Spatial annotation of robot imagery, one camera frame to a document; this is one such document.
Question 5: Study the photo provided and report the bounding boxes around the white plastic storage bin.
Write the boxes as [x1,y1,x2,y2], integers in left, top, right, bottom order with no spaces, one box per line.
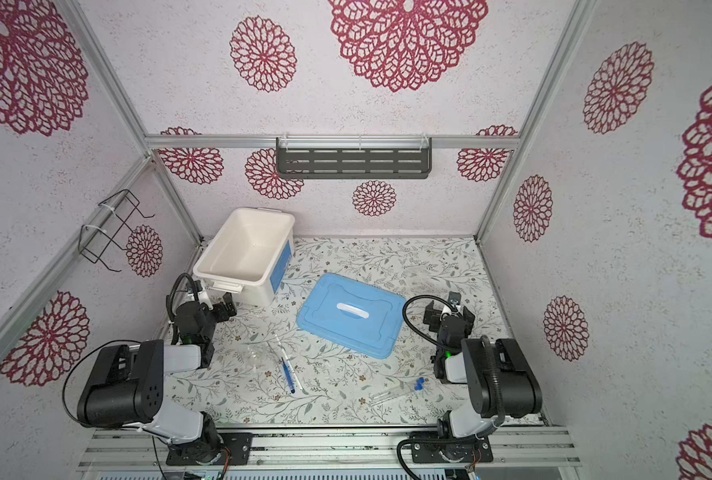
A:
[193,208,296,307]

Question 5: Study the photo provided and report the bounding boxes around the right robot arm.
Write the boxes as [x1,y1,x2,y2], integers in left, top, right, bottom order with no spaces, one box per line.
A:
[396,292,543,479]

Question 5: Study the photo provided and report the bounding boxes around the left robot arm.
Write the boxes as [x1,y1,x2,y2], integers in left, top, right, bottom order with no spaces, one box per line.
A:
[66,273,237,467]

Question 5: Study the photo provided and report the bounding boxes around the blue plastic bin lid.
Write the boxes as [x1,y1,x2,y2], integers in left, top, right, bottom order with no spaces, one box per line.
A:
[297,273,406,360]

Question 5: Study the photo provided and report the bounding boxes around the clear test tube blue caps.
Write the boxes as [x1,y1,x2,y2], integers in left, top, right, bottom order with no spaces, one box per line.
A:
[372,377,426,405]

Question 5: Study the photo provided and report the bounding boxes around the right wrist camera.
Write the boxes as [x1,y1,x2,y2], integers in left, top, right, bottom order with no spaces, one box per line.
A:
[448,292,462,309]

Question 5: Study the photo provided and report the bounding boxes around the black wire wall rack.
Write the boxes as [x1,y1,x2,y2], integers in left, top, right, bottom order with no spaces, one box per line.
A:
[77,189,155,273]

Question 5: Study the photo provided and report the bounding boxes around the grey wall shelf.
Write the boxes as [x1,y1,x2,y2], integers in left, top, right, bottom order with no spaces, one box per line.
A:
[275,137,433,180]

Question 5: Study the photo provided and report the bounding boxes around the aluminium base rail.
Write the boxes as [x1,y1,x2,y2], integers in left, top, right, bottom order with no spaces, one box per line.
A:
[78,424,582,472]

